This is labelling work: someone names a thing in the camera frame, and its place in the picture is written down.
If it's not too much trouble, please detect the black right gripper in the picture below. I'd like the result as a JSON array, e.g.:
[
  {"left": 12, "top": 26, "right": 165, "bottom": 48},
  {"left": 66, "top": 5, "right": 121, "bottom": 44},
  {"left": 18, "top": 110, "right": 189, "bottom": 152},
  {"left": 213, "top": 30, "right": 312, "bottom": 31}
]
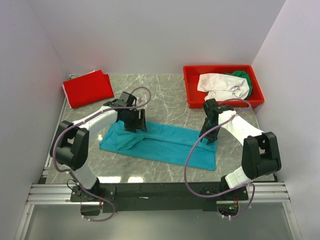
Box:
[{"left": 198, "top": 117, "right": 221, "bottom": 145}]

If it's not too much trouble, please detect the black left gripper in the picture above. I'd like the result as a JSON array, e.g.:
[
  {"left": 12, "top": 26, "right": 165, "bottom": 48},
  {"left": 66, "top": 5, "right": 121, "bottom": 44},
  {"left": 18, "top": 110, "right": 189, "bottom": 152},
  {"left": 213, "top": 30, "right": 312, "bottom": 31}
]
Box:
[{"left": 121, "top": 108, "right": 147, "bottom": 133}]

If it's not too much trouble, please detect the teal t-shirt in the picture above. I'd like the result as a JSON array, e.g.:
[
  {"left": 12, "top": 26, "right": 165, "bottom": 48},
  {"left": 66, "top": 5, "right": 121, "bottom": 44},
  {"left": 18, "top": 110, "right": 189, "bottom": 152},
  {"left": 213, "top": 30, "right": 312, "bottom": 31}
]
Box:
[{"left": 98, "top": 120, "right": 218, "bottom": 171}]

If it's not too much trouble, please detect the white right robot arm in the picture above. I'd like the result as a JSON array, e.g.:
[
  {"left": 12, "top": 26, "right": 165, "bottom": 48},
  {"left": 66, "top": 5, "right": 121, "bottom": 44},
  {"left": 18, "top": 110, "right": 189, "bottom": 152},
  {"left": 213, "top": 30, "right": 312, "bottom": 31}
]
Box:
[{"left": 199, "top": 98, "right": 282, "bottom": 200}]

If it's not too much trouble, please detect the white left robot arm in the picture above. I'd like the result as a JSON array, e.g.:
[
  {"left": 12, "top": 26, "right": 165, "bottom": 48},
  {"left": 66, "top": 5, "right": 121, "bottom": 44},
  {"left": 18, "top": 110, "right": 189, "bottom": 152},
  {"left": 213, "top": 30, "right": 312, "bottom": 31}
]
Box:
[{"left": 50, "top": 91, "right": 147, "bottom": 201}]

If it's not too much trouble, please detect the red plastic bin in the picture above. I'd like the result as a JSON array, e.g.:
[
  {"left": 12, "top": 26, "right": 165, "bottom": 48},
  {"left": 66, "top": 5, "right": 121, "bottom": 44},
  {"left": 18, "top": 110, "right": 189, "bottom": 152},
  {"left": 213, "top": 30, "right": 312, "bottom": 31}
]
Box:
[{"left": 183, "top": 65, "right": 265, "bottom": 109}]

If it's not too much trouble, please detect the crumpled white t-shirt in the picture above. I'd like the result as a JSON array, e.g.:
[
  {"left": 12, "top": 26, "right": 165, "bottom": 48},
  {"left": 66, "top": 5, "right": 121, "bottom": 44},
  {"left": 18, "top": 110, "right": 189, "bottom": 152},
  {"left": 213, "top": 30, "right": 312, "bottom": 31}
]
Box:
[{"left": 197, "top": 73, "right": 245, "bottom": 101}]

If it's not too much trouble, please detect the green t-shirt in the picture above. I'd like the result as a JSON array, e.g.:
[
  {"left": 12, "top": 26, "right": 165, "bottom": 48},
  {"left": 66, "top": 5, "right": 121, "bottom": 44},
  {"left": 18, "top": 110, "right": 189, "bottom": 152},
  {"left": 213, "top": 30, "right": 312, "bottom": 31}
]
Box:
[{"left": 225, "top": 70, "right": 253, "bottom": 99}]

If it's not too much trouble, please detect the folded red t-shirt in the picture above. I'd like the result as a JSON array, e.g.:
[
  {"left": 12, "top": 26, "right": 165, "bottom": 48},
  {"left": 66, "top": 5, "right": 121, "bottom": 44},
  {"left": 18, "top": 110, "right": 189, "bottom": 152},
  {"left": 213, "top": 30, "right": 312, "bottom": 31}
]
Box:
[{"left": 63, "top": 70, "right": 114, "bottom": 109}]

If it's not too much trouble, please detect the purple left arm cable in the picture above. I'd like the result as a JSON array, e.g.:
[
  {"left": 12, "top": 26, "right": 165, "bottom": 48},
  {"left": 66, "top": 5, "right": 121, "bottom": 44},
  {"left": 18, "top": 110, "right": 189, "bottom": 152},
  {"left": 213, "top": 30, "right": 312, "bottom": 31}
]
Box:
[{"left": 52, "top": 86, "right": 152, "bottom": 222}]

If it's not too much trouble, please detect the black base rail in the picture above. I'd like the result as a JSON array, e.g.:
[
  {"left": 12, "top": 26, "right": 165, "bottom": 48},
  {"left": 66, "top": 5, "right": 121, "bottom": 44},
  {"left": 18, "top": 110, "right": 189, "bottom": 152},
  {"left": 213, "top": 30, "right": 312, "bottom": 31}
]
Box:
[{"left": 69, "top": 181, "right": 251, "bottom": 214}]

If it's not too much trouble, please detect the aluminium frame rail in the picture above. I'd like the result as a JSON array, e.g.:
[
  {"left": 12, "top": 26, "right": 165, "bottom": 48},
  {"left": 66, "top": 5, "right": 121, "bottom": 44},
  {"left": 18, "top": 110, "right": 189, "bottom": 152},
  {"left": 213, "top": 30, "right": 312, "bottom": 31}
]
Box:
[{"left": 13, "top": 97, "right": 303, "bottom": 240}]

